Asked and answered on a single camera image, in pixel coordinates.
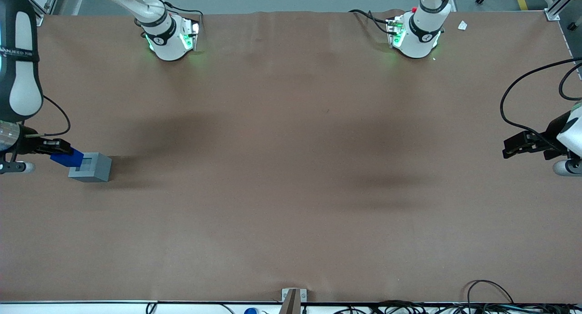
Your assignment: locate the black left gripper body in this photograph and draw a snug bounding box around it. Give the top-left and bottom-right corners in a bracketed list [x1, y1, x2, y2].
[543, 111, 574, 150]

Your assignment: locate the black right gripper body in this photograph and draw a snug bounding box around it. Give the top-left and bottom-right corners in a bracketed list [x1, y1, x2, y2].
[0, 121, 33, 162]

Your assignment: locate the blue plastic part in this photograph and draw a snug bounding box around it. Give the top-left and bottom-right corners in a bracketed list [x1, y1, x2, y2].
[50, 148, 85, 169]

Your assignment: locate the gray square base block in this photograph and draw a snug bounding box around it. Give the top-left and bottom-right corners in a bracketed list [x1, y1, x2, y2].
[68, 152, 112, 183]

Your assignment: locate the brown table cover sheet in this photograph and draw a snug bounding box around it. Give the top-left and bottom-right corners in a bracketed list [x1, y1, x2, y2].
[0, 9, 582, 304]

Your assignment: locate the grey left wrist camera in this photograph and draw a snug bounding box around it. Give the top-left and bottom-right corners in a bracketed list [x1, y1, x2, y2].
[552, 158, 582, 177]

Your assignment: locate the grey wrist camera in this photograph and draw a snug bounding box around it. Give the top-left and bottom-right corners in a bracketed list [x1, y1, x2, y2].
[552, 158, 582, 177]
[0, 161, 35, 175]

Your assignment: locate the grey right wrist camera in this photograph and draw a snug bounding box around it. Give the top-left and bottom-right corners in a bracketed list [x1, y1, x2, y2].
[0, 161, 35, 175]

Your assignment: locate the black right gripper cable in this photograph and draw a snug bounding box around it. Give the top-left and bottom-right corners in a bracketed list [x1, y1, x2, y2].
[25, 95, 72, 138]

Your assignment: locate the long black left wrist cable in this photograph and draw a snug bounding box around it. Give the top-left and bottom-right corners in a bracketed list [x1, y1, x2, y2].
[500, 57, 582, 151]

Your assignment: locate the short black curved cable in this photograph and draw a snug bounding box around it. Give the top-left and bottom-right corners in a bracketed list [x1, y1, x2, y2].
[558, 61, 582, 101]

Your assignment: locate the aluminium frame profile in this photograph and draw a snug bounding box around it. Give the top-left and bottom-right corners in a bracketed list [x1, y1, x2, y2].
[545, 0, 582, 22]
[27, 0, 62, 27]

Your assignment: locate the looped thin black cable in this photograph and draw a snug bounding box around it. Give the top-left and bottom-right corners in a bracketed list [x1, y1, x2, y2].
[467, 280, 515, 304]

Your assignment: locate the white table edge rail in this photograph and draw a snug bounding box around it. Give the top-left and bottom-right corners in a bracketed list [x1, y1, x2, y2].
[0, 300, 582, 314]

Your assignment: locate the black right arm base cable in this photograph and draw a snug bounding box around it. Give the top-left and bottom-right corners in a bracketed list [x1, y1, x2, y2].
[143, 0, 204, 32]

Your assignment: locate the black arm base cable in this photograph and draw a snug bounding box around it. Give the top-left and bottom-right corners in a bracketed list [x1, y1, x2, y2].
[349, 9, 392, 35]
[143, 0, 204, 32]

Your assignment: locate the tangled black cable bundle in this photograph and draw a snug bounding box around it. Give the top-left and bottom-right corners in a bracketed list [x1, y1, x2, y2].
[336, 299, 582, 314]

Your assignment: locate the black left arm base cable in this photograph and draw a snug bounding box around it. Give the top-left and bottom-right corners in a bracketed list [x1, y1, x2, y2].
[349, 9, 392, 35]

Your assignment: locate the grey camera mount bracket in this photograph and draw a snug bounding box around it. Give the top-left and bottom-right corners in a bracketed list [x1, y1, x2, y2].
[281, 288, 307, 314]

